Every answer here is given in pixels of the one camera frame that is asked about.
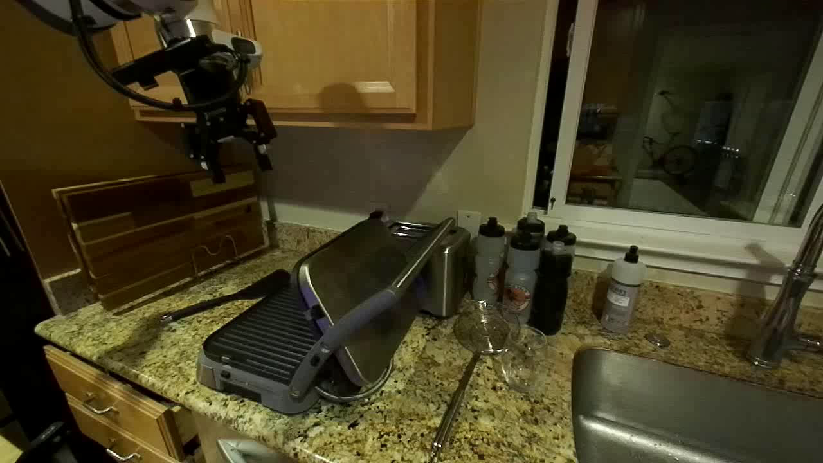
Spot stainless steel Cuisinart appliance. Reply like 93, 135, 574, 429
289, 212, 460, 407

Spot dark wooden box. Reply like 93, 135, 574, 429
52, 167, 271, 314

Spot grey griddle base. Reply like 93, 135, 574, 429
196, 284, 415, 420

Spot black appliance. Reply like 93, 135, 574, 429
0, 180, 90, 463

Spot white bottle with black cap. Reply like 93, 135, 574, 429
596, 245, 649, 336

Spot stainless steel sink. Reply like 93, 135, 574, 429
569, 342, 823, 463

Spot wooden wall cabinet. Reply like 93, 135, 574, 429
99, 0, 479, 134

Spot wooden drawer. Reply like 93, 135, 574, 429
63, 395, 178, 463
43, 342, 201, 452

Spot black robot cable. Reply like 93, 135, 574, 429
66, 0, 217, 115

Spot clear drinking glass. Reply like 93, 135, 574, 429
493, 322, 552, 398

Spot stainless steel toaster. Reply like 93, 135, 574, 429
385, 215, 476, 322

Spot black water bottle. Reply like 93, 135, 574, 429
526, 220, 579, 336

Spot grey bottle with black cap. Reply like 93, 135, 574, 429
470, 212, 511, 308

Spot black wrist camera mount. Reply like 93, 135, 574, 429
111, 34, 219, 89

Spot metal faucet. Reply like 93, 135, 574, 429
745, 202, 823, 372

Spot black spatula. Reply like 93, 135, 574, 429
164, 266, 295, 323

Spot white wall outlet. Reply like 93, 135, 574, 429
456, 207, 485, 236

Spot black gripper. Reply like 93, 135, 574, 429
175, 49, 281, 184

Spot clear bottle with black cap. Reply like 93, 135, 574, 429
501, 227, 546, 330

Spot metal drawer handle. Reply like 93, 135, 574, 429
79, 394, 123, 423
103, 443, 146, 463

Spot white framed window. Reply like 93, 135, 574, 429
521, 0, 823, 260

